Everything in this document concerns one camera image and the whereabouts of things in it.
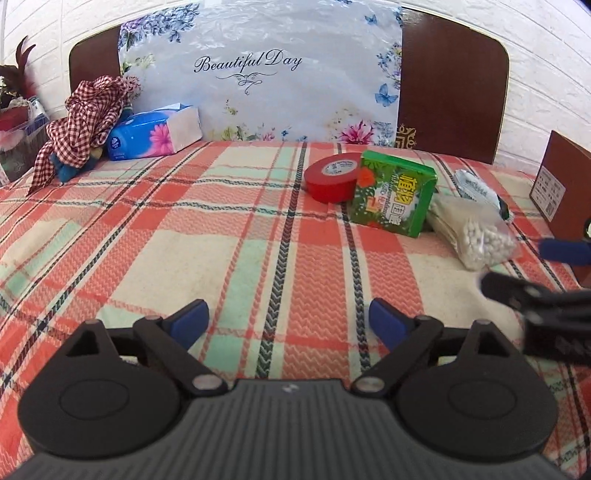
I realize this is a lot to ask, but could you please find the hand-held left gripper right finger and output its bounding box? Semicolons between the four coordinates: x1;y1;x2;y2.
352;298;511;398

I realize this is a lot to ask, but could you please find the dark red feather decoration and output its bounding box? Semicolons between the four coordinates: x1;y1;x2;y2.
0;39;40;110

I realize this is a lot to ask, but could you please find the plaid blanket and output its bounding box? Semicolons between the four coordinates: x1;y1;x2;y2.
0;141;591;480

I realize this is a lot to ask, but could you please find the white wipes packet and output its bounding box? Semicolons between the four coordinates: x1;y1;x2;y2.
450;168;515;225

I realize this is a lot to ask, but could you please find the red tape roll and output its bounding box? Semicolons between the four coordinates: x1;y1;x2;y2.
304;154;363;204

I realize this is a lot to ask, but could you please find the clear bag of cotton swabs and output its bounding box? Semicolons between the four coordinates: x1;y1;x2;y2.
427;191;517;271

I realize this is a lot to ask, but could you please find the blue plush toy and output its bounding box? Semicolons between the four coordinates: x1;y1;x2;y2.
50;105;134;182

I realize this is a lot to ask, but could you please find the brown cardboard box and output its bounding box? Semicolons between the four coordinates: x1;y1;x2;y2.
529;130;591;280

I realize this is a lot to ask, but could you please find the red checkered cloth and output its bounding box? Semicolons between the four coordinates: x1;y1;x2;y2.
28;75;142;195

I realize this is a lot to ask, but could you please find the floral Beautiful Day cloth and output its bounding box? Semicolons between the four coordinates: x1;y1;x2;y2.
117;0;404;144

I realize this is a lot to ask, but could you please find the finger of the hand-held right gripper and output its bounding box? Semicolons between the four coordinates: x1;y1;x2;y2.
480;271;591;325
539;236;591;267

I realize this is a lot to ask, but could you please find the brown wooden headboard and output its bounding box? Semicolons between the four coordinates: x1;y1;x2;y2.
68;7;511;165

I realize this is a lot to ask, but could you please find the clear storage container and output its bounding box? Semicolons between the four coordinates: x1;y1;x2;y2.
0;97;51;186

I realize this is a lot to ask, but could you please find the blue tissue pack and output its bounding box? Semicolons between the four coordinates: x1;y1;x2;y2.
106;104;203;161

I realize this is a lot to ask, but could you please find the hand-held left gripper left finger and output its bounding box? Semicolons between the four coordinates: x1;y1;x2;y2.
62;298;230;398

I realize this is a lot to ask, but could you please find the green printed box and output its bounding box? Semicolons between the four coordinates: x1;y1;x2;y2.
347;150;438;239

